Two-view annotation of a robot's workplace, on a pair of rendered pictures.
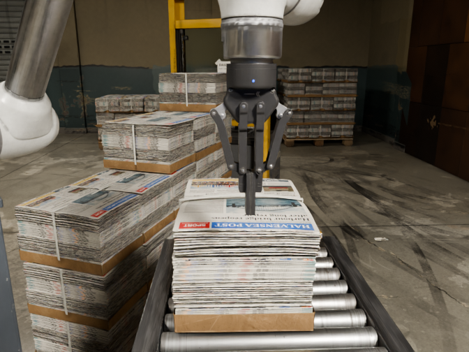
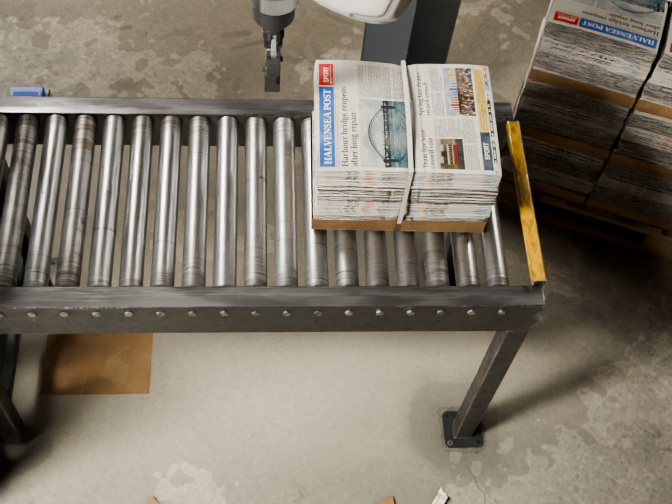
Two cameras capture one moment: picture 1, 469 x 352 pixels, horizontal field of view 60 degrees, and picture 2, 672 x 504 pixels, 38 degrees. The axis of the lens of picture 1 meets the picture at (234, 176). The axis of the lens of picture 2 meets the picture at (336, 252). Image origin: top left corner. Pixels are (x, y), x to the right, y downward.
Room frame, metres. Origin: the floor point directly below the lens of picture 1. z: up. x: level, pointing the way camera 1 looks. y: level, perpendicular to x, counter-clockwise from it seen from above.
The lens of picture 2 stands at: (0.65, -1.28, 2.58)
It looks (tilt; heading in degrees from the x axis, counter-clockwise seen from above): 59 degrees down; 84
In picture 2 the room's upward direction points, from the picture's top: 8 degrees clockwise
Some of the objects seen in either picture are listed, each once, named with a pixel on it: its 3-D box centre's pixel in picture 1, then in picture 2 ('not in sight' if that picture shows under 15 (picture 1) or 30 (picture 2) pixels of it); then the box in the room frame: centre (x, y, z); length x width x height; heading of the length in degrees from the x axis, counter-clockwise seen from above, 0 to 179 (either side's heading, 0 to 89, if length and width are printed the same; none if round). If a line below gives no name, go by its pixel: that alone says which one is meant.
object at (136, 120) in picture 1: (151, 120); not in sight; (2.05, 0.43, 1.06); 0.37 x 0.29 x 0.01; 71
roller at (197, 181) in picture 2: not in sight; (196, 202); (0.46, -0.08, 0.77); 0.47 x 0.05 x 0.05; 93
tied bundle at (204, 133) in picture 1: (176, 135); not in sight; (2.32, 0.34, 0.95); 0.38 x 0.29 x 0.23; 71
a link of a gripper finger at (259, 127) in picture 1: (259, 137); (273, 50); (0.63, -0.04, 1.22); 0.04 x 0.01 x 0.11; 2
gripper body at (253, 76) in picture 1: (250, 93); (273, 19); (0.62, -0.03, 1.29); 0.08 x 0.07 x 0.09; 92
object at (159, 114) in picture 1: (175, 114); not in sight; (2.32, 0.34, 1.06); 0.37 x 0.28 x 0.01; 71
